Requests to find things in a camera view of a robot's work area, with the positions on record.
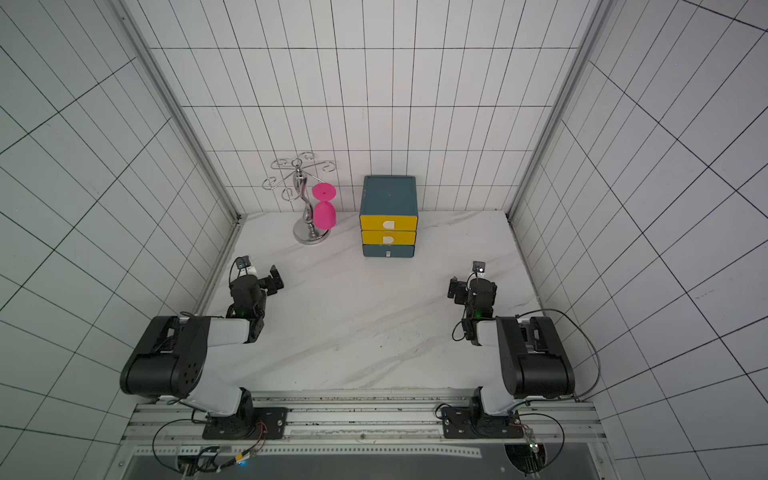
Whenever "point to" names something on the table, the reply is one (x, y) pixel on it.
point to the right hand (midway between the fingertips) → (474, 275)
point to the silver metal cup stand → (296, 174)
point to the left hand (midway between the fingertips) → (261, 273)
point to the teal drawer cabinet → (389, 196)
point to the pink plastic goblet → (324, 211)
